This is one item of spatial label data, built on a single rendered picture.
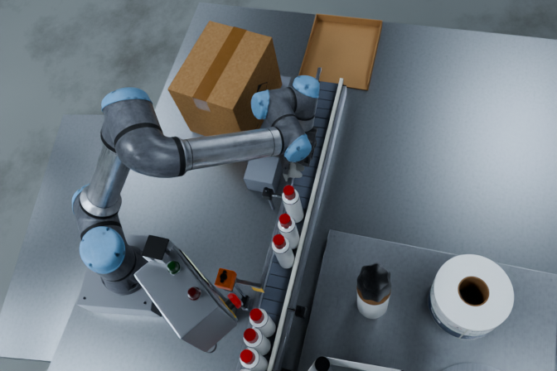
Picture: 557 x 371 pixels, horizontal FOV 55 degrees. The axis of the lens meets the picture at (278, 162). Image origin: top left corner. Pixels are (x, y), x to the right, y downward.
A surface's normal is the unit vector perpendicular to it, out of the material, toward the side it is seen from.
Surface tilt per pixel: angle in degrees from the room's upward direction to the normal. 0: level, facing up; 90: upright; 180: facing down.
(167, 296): 0
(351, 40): 0
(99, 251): 8
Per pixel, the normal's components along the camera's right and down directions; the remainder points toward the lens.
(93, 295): -0.08, -0.48
